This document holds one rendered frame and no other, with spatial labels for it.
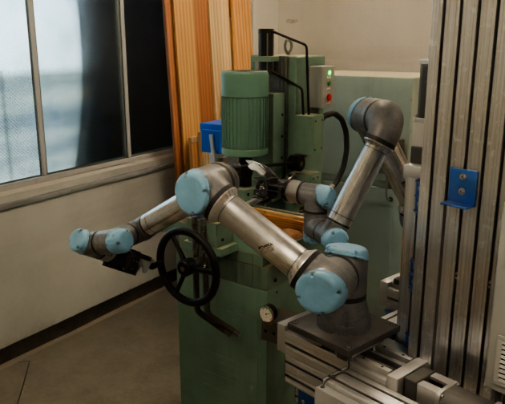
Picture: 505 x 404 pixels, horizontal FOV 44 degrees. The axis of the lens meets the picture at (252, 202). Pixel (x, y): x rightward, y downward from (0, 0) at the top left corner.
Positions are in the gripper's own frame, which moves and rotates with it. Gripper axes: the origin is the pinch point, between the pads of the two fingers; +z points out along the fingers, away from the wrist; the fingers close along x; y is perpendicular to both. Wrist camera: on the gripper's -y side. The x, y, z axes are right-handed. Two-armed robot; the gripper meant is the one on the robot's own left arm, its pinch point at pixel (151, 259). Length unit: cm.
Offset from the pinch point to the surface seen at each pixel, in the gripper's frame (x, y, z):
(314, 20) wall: -96, -211, 190
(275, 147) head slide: 18, -55, 26
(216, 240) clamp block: 18.1, -13.1, 8.8
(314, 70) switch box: 25, -88, 26
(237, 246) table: 20.2, -13.8, 19.1
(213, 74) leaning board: -109, -129, 118
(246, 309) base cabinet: 24.0, 6.8, 31.2
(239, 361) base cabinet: 21, 26, 42
